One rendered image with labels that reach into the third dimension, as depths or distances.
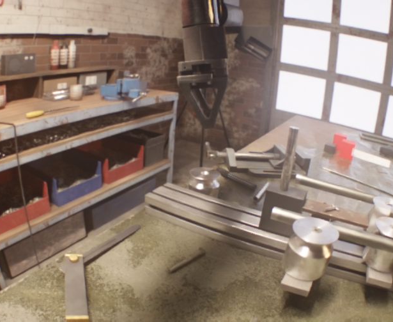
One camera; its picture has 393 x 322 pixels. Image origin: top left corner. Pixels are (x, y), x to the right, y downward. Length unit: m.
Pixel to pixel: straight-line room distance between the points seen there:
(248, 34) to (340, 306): 0.38
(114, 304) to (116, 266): 0.06
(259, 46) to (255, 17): 3.07
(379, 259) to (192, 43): 0.38
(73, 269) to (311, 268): 0.25
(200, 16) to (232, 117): 3.19
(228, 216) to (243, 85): 3.14
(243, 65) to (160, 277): 3.27
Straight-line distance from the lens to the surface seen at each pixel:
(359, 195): 0.43
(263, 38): 0.45
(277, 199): 0.37
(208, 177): 0.48
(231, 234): 0.41
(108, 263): 0.36
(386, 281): 0.35
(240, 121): 3.57
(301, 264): 0.29
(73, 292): 0.31
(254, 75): 3.46
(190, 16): 0.44
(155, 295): 0.32
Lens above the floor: 1.11
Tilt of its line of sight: 20 degrees down
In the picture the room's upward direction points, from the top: 5 degrees clockwise
